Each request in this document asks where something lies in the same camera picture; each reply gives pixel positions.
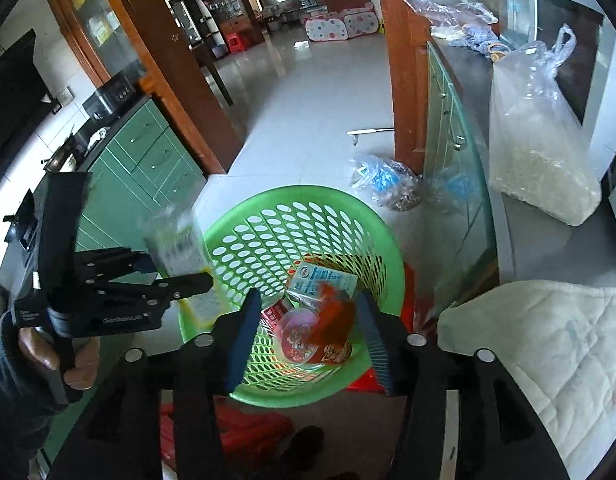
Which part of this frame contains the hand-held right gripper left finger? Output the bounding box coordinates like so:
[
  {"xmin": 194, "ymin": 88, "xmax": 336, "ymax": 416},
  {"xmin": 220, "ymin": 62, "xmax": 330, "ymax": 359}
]
[{"xmin": 48, "ymin": 290, "xmax": 261, "ymax": 480}]

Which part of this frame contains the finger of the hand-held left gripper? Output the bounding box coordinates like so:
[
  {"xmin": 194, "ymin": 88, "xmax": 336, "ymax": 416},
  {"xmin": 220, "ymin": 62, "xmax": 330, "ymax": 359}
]
[
  {"xmin": 75, "ymin": 247, "xmax": 157, "ymax": 282},
  {"xmin": 92, "ymin": 271, "xmax": 214, "ymax": 303}
]

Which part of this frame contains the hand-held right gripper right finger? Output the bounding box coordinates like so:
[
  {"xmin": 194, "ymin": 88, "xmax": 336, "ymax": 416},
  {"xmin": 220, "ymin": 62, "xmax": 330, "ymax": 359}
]
[{"xmin": 357, "ymin": 292, "xmax": 571, "ymax": 480}]

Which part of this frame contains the red drink can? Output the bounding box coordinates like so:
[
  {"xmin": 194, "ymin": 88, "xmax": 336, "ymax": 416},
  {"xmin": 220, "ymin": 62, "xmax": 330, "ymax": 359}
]
[{"xmin": 260, "ymin": 300, "xmax": 354, "ymax": 367}]

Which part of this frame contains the orange snack wrapper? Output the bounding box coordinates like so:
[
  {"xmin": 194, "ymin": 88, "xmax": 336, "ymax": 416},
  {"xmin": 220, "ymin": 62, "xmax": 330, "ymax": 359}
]
[{"xmin": 313, "ymin": 282, "xmax": 360, "ymax": 347}]

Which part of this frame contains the red printed plastic cup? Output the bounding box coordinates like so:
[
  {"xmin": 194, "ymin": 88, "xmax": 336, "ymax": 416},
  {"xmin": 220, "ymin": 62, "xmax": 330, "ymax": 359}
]
[{"xmin": 277, "ymin": 307, "xmax": 323, "ymax": 364}]

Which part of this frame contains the white and blue carton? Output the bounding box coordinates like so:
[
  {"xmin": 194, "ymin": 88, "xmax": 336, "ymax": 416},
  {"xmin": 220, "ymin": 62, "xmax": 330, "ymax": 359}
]
[{"xmin": 287, "ymin": 261, "xmax": 359, "ymax": 307}]

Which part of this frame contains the green plastic basket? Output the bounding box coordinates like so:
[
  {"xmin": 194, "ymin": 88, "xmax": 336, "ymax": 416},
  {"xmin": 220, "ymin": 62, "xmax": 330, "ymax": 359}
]
[{"xmin": 178, "ymin": 186, "xmax": 407, "ymax": 409}]

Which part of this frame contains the person's left forearm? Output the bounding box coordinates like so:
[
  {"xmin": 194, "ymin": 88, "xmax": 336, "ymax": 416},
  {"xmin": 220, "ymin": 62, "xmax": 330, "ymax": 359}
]
[{"xmin": 0, "ymin": 310, "xmax": 84, "ymax": 480}]

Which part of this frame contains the person's left hand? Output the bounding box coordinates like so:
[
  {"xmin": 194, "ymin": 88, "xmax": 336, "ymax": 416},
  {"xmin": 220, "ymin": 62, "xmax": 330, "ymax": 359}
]
[{"xmin": 18, "ymin": 329, "xmax": 101, "ymax": 392}]

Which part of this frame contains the metal cooking pot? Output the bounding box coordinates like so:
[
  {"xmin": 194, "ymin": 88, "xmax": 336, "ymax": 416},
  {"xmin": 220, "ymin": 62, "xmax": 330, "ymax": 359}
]
[{"xmin": 43, "ymin": 132, "xmax": 109, "ymax": 174}]

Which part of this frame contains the red plastic stool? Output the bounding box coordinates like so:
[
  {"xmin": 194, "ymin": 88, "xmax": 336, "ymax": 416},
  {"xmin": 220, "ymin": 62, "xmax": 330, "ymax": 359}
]
[{"xmin": 160, "ymin": 265, "xmax": 420, "ymax": 462}]

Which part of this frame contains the green base cabinet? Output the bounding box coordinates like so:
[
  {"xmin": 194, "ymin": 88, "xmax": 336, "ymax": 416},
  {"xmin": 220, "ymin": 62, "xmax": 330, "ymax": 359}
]
[{"xmin": 75, "ymin": 97, "xmax": 209, "ymax": 272}]

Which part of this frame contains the black countertop appliance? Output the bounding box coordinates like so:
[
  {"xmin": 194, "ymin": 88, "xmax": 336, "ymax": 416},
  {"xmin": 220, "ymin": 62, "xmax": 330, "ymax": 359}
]
[{"xmin": 82, "ymin": 72, "xmax": 140, "ymax": 122}]

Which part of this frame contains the black range hood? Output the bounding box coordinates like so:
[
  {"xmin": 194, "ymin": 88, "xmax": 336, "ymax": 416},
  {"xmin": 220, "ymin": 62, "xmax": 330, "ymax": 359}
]
[{"xmin": 0, "ymin": 29, "xmax": 52, "ymax": 161}]

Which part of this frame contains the white quilted cloth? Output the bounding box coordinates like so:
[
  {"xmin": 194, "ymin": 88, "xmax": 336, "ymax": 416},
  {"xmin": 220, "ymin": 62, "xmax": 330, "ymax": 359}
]
[{"xmin": 437, "ymin": 280, "xmax": 616, "ymax": 480}]

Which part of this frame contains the plastic bag with blue contents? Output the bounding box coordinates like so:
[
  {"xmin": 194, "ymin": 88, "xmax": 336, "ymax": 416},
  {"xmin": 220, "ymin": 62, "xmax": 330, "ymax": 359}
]
[{"xmin": 350, "ymin": 154, "xmax": 423, "ymax": 212}]

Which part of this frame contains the green glass counter cabinet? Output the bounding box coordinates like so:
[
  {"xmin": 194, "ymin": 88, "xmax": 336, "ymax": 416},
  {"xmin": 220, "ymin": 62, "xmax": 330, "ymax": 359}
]
[{"xmin": 422, "ymin": 41, "xmax": 500, "ymax": 322}]

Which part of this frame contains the dark wooden table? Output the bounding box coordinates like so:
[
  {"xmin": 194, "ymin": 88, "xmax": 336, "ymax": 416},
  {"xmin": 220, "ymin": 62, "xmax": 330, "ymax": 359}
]
[{"xmin": 192, "ymin": 35, "xmax": 235, "ymax": 107}]

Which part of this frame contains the wooden glass-door cabinet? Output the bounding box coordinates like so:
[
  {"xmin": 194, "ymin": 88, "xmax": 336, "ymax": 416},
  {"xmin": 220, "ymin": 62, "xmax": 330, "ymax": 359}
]
[{"xmin": 42, "ymin": 0, "xmax": 242, "ymax": 177}]

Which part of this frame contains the clear bag of rice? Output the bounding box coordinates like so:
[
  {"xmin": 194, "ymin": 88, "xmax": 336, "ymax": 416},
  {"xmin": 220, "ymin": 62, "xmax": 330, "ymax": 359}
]
[{"xmin": 489, "ymin": 24, "xmax": 603, "ymax": 227}]

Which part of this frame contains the pink polka-dot play tent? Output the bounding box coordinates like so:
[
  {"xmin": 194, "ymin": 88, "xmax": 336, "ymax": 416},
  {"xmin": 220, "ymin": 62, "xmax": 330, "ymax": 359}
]
[
  {"xmin": 304, "ymin": 15, "xmax": 345, "ymax": 42},
  {"xmin": 340, "ymin": 3, "xmax": 379, "ymax": 39}
]

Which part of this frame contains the white microwave oven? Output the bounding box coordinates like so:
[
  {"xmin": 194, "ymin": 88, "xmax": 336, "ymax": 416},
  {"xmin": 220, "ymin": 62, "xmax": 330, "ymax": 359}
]
[{"xmin": 495, "ymin": 0, "xmax": 616, "ymax": 182}]

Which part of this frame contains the blue and white bag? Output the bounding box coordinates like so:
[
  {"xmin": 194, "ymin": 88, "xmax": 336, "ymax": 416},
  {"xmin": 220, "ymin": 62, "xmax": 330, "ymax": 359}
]
[{"xmin": 430, "ymin": 22, "xmax": 512, "ymax": 62}]

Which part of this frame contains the clear crumpled plastic bag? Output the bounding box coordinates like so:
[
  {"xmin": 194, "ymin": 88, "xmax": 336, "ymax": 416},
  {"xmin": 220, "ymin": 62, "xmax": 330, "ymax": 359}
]
[{"xmin": 402, "ymin": 0, "xmax": 499, "ymax": 27}]

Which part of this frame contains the wooden partition frame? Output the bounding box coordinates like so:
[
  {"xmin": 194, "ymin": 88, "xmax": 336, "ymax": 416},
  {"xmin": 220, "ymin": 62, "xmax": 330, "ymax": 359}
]
[{"xmin": 370, "ymin": 0, "xmax": 440, "ymax": 177}]

